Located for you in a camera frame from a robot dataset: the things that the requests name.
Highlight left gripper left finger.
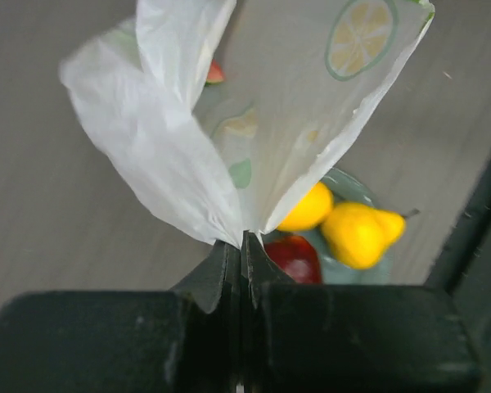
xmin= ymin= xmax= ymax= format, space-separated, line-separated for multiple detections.
xmin=0 ymin=242 xmax=240 ymax=392

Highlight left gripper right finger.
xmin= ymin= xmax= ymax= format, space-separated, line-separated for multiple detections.
xmin=241 ymin=233 xmax=484 ymax=392

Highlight yellow fake fruit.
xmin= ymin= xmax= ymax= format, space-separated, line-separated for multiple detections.
xmin=320 ymin=201 xmax=418 ymax=270

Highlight yellow fake lemon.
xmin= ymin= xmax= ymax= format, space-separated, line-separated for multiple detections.
xmin=277 ymin=182 xmax=334 ymax=232

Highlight grey-blue round plate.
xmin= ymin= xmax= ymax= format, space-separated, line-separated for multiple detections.
xmin=264 ymin=169 xmax=406 ymax=284

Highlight white plastic bag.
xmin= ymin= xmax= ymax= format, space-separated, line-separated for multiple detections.
xmin=60 ymin=1 xmax=435 ymax=246

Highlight red fake apple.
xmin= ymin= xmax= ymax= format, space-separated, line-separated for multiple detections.
xmin=264 ymin=235 xmax=322 ymax=284

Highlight fake watermelon slice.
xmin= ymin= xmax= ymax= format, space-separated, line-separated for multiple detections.
xmin=205 ymin=60 xmax=225 ymax=86

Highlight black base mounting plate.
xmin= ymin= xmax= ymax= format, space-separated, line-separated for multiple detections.
xmin=426 ymin=157 xmax=491 ymax=392

